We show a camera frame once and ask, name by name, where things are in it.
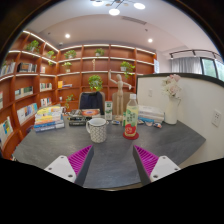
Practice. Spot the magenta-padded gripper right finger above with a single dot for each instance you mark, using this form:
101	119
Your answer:
163	166

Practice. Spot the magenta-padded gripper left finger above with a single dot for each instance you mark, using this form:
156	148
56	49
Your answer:
61	166

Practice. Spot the clear drink bottle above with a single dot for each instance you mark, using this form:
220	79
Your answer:
131	118

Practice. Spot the flat round red coaster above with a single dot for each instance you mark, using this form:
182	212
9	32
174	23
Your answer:
136	136

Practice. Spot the small colourful printed badge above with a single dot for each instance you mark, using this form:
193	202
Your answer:
148	123
115	122
157	125

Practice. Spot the stack of colourful books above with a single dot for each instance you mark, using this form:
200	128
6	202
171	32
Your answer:
49	118

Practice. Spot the white patterned mug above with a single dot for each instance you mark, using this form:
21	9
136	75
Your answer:
98	131

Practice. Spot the stack of dark books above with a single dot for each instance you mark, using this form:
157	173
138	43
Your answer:
83	116

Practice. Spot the stack of white books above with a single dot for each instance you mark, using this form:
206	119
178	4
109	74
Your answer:
151	112

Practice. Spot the white ceramic vase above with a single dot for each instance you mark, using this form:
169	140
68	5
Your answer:
171	111

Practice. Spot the dark blue office chair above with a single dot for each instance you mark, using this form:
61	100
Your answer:
90	101

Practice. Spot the green and white carton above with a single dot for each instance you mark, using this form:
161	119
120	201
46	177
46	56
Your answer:
108	110

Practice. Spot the tan chair back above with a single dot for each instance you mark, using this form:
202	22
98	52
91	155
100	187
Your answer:
126	98

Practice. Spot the pink and white flower bouquet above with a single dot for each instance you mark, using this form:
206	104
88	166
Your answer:
171	86

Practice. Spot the wooden artist mannequin figure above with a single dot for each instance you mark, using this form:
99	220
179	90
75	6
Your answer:
119	93

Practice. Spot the wooden shelf unit with books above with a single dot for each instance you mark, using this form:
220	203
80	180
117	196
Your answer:
33	83

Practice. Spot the grey curtain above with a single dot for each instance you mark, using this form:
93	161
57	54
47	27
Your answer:
186	65

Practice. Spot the window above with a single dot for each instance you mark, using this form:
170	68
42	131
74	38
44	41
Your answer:
213	68

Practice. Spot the round recessed ceiling light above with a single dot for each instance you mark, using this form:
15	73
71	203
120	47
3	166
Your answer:
150	40
67	35

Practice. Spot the ceiling air vent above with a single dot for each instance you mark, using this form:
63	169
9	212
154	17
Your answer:
133	20

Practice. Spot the branched ceiling lamp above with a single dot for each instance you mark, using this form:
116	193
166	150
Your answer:
114	11

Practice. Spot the black track light rail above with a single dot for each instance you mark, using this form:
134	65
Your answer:
193	52

